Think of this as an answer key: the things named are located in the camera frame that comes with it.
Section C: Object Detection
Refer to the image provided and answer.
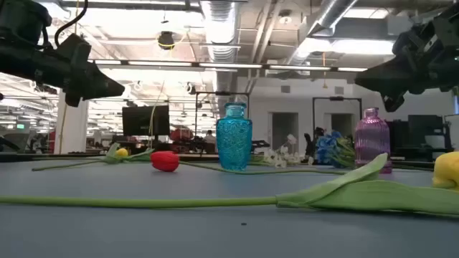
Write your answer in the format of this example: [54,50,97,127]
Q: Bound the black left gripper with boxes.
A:
[0,44,126,108]

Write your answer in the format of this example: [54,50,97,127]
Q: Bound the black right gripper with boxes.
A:
[354,21,459,113]

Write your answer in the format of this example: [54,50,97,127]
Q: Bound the yellow artificial tulip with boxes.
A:
[0,150,459,218]
[31,142,156,172]

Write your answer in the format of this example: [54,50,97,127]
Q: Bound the blue artificial flower bunch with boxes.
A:
[315,130,356,169]

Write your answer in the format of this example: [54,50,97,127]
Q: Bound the red artificial tulip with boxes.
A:
[150,150,349,176]

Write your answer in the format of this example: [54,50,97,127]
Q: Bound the white artificial flower bunch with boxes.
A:
[250,134,313,170]

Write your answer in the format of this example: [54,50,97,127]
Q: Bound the pink ribbed glass vase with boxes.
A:
[354,107,393,175]

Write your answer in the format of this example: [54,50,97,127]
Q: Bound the blue patterned glass vase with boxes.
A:
[215,102,253,172]

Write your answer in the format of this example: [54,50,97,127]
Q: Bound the white pillar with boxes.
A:
[54,91,90,155]

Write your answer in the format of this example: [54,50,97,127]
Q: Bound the black monitor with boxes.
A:
[121,105,171,138]

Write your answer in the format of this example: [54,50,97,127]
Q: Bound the person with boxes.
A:
[202,129,217,145]

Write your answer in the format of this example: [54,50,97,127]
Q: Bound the long overhead light bar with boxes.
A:
[89,59,369,73]

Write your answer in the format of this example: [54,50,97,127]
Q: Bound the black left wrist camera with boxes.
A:
[55,33,93,65]

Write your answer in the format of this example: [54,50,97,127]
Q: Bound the hanging yellow cord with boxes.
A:
[58,0,80,155]

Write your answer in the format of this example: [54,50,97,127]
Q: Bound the black cable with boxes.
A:
[54,0,90,47]

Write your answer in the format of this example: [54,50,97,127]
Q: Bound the black ceiling camera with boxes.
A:
[157,30,176,51]

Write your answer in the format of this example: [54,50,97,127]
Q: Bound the silver smooth air duct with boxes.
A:
[286,0,359,66]

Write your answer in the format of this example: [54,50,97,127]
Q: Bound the black table frame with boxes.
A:
[0,152,459,170]

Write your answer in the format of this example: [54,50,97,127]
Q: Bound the silver ribbed air duct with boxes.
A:
[199,0,240,95]

